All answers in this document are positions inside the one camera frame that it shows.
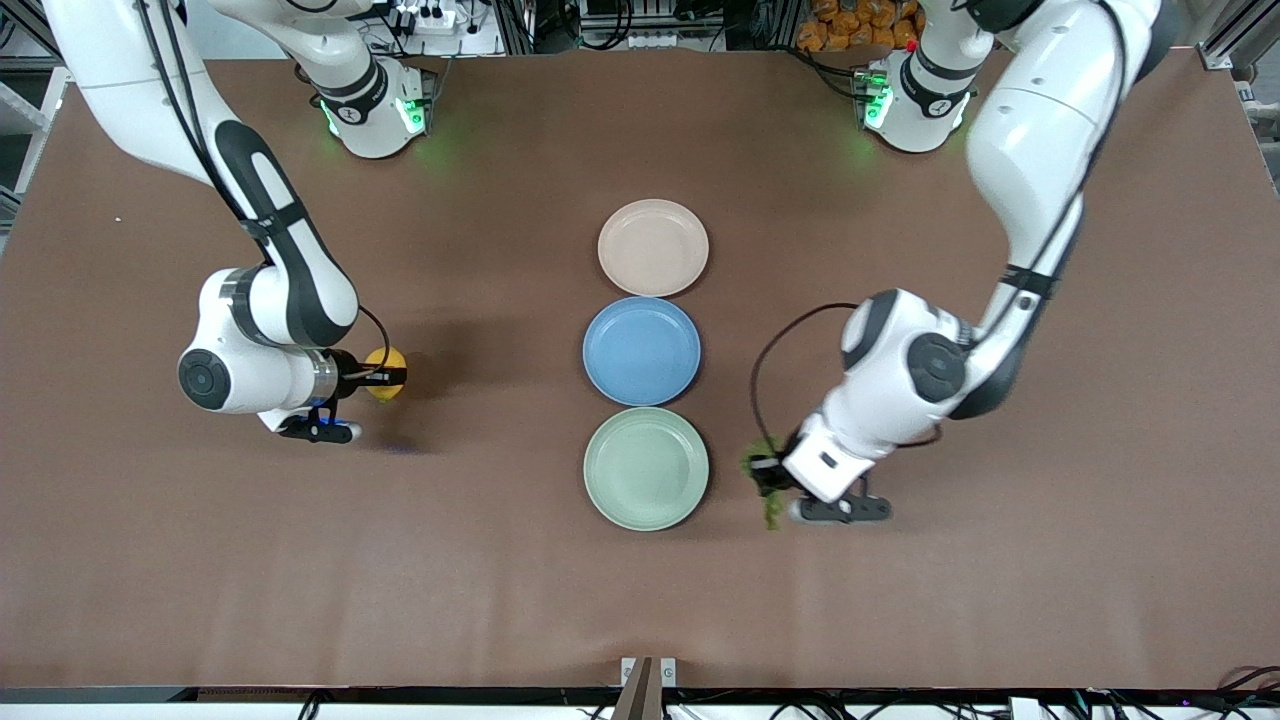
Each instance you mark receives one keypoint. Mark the bag of orange fruit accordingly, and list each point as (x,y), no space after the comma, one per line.
(850,25)

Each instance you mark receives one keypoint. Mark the green lettuce leaf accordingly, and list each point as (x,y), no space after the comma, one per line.
(770,512)

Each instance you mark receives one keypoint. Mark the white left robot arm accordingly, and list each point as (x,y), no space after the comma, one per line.
(1030,150)

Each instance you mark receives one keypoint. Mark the aluminium frame profile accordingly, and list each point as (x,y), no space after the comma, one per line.
(1235,35)

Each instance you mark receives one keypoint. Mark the metal table bracket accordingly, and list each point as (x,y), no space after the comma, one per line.
(648,680)

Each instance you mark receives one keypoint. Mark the light green plate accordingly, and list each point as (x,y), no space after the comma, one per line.
(646,469)

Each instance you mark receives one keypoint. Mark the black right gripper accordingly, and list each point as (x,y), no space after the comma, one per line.
(348,376)

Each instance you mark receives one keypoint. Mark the yellow lemon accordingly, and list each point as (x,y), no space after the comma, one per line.
(385,358)

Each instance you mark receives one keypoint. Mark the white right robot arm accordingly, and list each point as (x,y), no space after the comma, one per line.
(290,270)

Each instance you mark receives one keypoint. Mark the beige plate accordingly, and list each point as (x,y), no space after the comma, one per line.
(653,248)

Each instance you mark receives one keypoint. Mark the white power strip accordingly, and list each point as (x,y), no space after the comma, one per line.
(430,18)

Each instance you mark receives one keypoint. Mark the blue plate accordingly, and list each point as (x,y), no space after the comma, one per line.
(642,351)

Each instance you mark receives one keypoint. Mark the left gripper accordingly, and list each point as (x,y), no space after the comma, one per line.
(769,474)

